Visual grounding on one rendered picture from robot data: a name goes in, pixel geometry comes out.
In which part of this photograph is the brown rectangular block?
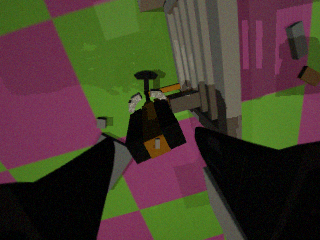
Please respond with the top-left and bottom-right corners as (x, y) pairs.
(297, 66), (320, 86)

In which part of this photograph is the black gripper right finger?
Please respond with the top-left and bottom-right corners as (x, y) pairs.
(195, 127), (320, 240)

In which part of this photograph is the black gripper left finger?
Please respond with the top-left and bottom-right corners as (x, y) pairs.
(0, 137), (115, 240)

